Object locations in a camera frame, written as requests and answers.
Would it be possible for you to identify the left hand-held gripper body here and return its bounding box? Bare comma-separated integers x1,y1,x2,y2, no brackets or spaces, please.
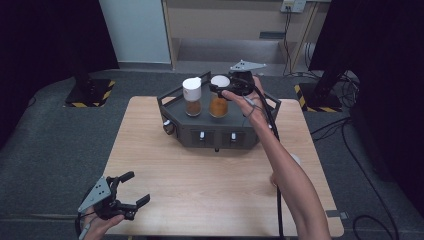
77,176,137,221

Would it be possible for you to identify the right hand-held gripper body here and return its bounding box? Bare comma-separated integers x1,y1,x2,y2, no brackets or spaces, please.
229,59,268,96

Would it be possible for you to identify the orange spice jar white lid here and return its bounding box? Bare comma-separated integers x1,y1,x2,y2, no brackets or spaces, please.
208,74,232,119

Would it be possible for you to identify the white-lid jar pale spice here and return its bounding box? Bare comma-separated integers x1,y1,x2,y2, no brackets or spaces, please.
181,76,203,118

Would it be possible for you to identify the dark grey corner rack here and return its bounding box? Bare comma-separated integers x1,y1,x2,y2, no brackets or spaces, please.
156,70,282,153

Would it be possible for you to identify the person's right hand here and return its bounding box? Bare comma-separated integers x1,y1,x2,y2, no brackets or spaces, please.
221,75,273,130

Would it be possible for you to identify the person's left hand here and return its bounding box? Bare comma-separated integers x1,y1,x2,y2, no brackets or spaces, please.
80,207,126,240

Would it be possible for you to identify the dark rectangular plate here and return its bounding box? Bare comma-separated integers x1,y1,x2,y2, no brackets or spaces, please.
259,31,286,40

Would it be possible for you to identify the black stand with striped base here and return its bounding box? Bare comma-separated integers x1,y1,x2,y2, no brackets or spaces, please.
293,63,348,113
63,33,117,109

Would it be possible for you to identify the white panel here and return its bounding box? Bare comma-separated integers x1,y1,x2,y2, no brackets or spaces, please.
98,0,172,64

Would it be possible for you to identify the black curtain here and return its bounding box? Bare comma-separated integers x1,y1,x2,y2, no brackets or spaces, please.
0,0,120,144
308,0,424,208

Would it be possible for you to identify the grey tape tag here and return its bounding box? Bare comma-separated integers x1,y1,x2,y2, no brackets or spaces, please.
325,209,349,220

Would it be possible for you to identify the left hand-held gripper cable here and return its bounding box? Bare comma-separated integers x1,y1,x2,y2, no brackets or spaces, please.
73,213,93,240

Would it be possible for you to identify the hand-held gripper cable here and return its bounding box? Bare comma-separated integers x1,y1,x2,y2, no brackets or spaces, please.
243,78,399,240
73,213,93,240

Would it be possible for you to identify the black socket cable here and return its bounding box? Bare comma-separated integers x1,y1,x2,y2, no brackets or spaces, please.
282,9,294,77

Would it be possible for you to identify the white wall socket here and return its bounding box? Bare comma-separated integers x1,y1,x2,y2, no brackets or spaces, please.
280,0,307,14

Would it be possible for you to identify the tangle of cables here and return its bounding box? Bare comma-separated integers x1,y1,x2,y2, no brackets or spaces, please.
336,71,363,109

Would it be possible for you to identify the black floor cable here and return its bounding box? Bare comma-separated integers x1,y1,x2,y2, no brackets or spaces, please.
309,116,400,233

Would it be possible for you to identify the right hand-held gripper cable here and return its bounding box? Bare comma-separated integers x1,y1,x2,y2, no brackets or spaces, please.
243,78,399,240

